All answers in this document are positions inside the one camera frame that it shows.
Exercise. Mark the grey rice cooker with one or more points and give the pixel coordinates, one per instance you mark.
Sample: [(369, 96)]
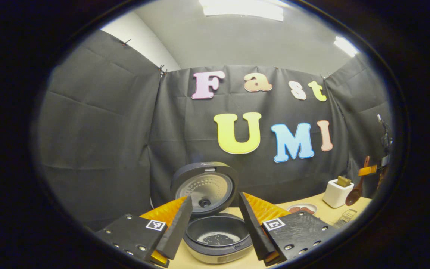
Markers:
[(203, 179)]

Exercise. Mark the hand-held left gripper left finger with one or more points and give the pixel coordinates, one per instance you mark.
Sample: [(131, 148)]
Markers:
[(177, 231)]

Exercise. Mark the brown toast slice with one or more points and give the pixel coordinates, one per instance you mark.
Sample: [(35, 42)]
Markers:
[(343, 181)]

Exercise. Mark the black backdrop cloth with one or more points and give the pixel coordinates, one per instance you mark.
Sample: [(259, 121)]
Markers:
[(99, 130)]

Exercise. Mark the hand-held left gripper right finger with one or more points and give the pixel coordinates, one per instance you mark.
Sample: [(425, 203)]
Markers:
[(254, 228)]

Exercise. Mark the long ceiling light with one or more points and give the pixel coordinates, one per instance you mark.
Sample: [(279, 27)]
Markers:
[(243, 9)]

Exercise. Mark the brown wooden spoon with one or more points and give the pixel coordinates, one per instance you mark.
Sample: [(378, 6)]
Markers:
[(353, 196)]

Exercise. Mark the round white plate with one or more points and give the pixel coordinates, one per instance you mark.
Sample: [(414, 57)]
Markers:
[(304, 205)]

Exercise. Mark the white toaster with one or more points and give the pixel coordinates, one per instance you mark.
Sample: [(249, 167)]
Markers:
[(336, 196)]

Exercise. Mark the small ceiling light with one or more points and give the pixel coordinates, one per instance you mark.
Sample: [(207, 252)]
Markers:
[(345, 45)]

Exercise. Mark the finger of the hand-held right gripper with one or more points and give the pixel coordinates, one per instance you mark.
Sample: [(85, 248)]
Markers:
[(367, 170)]

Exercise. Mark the red meat piece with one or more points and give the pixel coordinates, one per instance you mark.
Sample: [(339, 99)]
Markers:
[(295, 210), (307, 210)]

